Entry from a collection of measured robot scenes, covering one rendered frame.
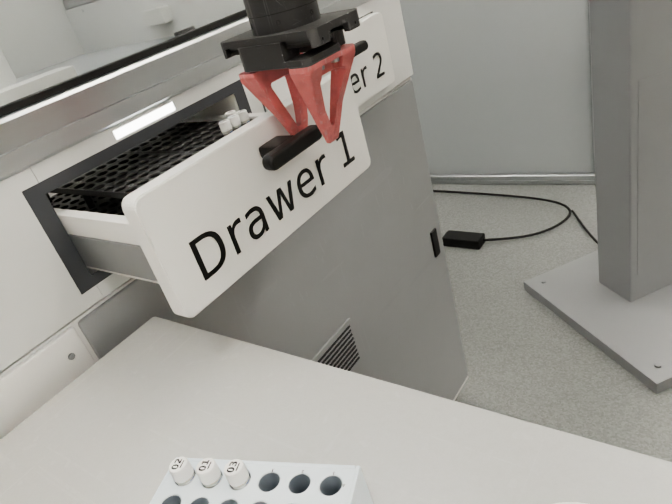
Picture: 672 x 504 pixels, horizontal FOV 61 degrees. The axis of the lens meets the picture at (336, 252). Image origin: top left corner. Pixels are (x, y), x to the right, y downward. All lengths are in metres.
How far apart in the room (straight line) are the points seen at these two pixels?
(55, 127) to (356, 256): 0.51
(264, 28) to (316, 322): 0.50
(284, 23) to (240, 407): 0.30
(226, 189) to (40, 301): 0.21
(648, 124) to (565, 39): 0.80
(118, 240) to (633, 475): 0.42
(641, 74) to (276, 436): 1.16
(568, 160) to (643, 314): 0.87
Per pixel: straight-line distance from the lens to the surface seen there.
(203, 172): 0.47
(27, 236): 0.58
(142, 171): 0.60
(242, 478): 0.35
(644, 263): 1.62
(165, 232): 0.45
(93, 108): 0.61
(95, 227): 0.54
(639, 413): 1.44
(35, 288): 0.58
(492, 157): 2.40
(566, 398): 1.46
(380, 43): 0.94
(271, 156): 0.47
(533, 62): 2.22
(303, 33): 0.44
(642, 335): 1.57
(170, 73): 0.66
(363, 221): 0.93
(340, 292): 0.90
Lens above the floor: 1.06
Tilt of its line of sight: 29 degrees down
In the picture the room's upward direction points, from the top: 17 degrees counter-clockwise
